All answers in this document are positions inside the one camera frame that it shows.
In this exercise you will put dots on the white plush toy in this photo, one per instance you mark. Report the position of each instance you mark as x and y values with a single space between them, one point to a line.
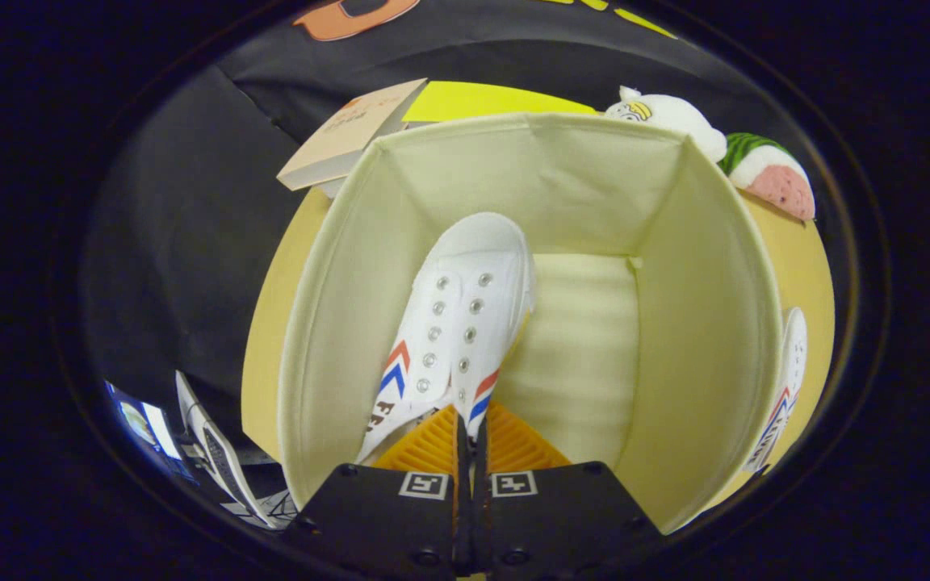
675 117

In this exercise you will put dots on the blue display screen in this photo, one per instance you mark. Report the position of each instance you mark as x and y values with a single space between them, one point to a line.
138 420

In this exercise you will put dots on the white canvas shoe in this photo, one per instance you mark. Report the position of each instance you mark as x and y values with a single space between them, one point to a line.
792 355
465 266

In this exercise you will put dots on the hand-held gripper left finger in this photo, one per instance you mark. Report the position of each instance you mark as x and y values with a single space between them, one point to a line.
384 524

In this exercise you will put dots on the watermelon slice plush toy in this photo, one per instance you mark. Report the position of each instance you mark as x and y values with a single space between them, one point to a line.
780 186

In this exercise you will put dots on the cream fabric storage box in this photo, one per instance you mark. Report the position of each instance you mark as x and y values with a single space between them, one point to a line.
578 186

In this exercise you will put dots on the yellow book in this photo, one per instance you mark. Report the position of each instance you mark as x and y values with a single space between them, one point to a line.
481 101

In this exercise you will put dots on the beige book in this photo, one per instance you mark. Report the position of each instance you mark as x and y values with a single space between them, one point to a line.
344 133

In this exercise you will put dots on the black backdrop cloth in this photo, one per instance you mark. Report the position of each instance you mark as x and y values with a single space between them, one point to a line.
190 242

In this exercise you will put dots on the white book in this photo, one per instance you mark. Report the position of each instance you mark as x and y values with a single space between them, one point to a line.
334 186

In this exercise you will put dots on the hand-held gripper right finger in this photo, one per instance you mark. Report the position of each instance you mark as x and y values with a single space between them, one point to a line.
554 524

